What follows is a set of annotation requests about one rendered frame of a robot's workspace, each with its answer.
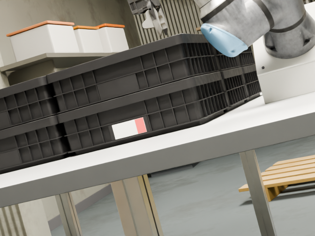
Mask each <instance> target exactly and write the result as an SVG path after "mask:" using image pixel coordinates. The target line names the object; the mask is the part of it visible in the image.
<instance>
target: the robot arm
mask: <svg viewBox="0 0 315 236"><path fill-rule="evenodd" d="M127 1H128V4H129V6H130V9H131V12H132V14H133V15H141V14H143V13H145V15H146V20H145V21H144V22H143V23H142V27H143V28H144V29H152V28H156V30H157V32H158V34H159V36H162V30H163V31H164V33H165V35H167V32H168V27H167V23H166V19H165V14H164V11H163V8H162V6H161V4H160V2H159V0H127ZM194 1H195V3H196V4H197V5H198V7H199V8H200V11H201V12H200V19H201V21H202V22H203V24H202V26H201V32H202V33H203V34H204V37H205V38H206V39H207V40H208V41H209V43H210V44H211V45H212V46H214V47H215V48H216V49H217V50H218V51H219V52H221V53H222V54H224V55H225V56H228V57H235V56H237V55H239V54H240V53H241V52H243V51H244V50H247V49H248V47H249V46H250V45H252V44H253V43H254V42H255V41H257V40H258V39H259V38H261V37H262V40H263V44H264V47H265V49H266V51H267V52H268V53H269V54H270V55H271V56H273V57H275V58H279V59H292V58H295V57H298V56H301V55H303V54H305V53H306V52H308V51H309V50H310V49H312V48H313V46H314V45H315V20H314V19H313V18H312V17H311V15H310V14H309V13H308V12H307V11H306V10H305V6H304V3H303V0H194Z"/></svg>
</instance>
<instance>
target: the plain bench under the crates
mask: <svg viewBox="0 0 315 236"><path fill-rule="evenodd" d="M314 135H315V92H311V93H307V94H303V95H300V96H295V97H291V98H287V99H283V100H279V101H276V102H272V103H267V104H265V103H264V99H263V95H262V92H261V93H260V96H258V97H256V98H254V99H252V100H250V101H248V102H245V103H244V104H242V105H240V106H238V107H236V108H234V109H232V110H230V111H228V112H224V114H222V115H220V116H218V117H216V118H214V119H212V120H210V121H208V122H206V123H204V124H202V125H198V126H194V127H191V128H187V129H183V130H179V131H175V132H171V133H166V134H162V135H158V136H154V137H150V138H146V139H143V140H138V141H134V142H130V143H126V144H122V145H118V146H114V147H109V148H105V149H101V150H97V151H93V152H89V153H85V154H82V155H76V154H75V155H72V156H70V157H67V158H64V159H61V160H57V161H53V162H48V163H44V164H41V165H37V166H32V167H28V168H24V169H21V170H16V171H12V172H8V173H4V174H0V208H2V207H7V206H12V205H16V204H20V203H24V202H28V201H33V200H37V199H42V198H46V197H50V196H55V199H56V202H57V206H58V209H59V213H60V217H61V220H62V224H63V228H64V231H65V234H66V236H83V233H82V230H81V226H80V223H79V220H78V216H77V212H76V209H75V205H74V201H73V198H72V194H71V192H72V191H77V190H80V189H85V188H89V187H93V186H97V185H102V184H107V183H111V187H112V191H113V195H114V198H115V202H116V205H117V209H118V212H119V216H120V220H121V224H122V227H123V231H124V234H125V236H164V234H163V231H162V228H161V224H160V220H159V217H158V213H157V209H156V205H155V202H154V198H153V195H152V191H151V187H150V183H149V180H148V176H147V174H150V173H154V172H158V171H162V170H167V169H172V168H176V167H180V166H184V165H189V164H193V163H197V162H202V161H206V160H210V159H215V158H219V157H223V156H227V155H233V154H236V153H239V154H240V158H241V162H242V166H243V169H244V173H245V177H246V180H247V185H248V188H249V192H250V196H251V199H252V203H253V206H254V210H255V214H256V218H257V222H258V226H259V229H260V233H261V236H277V232H276V228H275V224H274V221H273V217H272V214H271V210H270V206H269V202H268V198H267V195H266V191H265V187H264V184H263V179H262V175H261V172H260V168H259V165H258V161H257V158H256V154H255V149H258V148H262V147H267V146H271V145H275V144H279V143H284V142H288V141H292V140H297V139H302V138H305V137H310V136H314Z"/></svg>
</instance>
